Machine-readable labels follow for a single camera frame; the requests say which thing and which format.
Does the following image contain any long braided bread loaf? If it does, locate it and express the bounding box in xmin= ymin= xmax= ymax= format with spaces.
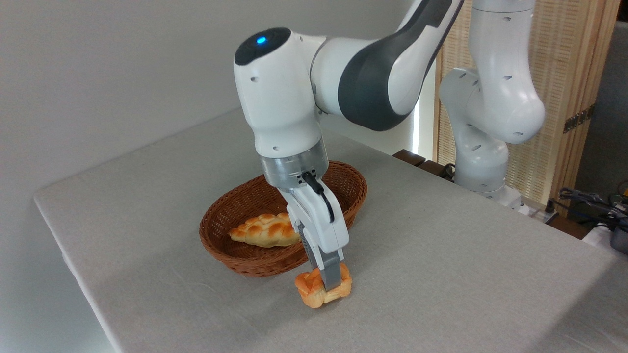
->
xmin=229 ymin=212 xmax=301 ymax=247

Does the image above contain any round orange bread roll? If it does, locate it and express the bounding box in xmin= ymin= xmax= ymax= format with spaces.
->
xmin=294 ymin=263 xmax=353 ymax=309

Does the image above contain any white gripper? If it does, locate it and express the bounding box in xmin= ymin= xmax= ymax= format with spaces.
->
xmin=280 ymin=184 xmax=350 ymax=291

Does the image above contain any brown wicker oval basket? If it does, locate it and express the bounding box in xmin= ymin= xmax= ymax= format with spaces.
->
xmin=199 ymin=160 xmax=368 ymax=278

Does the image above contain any grey tablecloth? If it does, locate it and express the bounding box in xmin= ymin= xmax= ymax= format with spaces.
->
xmin=33 ymin=108 xmax=628 ymax=353

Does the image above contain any brass screen hinge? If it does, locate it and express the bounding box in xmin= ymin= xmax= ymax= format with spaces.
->
xmin=563 ymin=104 xmax=596 ymax=134

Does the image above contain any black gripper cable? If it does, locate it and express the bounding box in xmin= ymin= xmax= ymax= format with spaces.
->
xmin=302 ymin=172 xmax=336 ymax=224

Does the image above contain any white power strip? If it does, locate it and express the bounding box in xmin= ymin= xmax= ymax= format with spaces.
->
xmin=520 ymin=201 xmax=560 ymax=224

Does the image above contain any black cable bundle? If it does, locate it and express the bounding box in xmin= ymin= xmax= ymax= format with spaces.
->
xmin=558 ymin=188 xmax=628 ymax=231

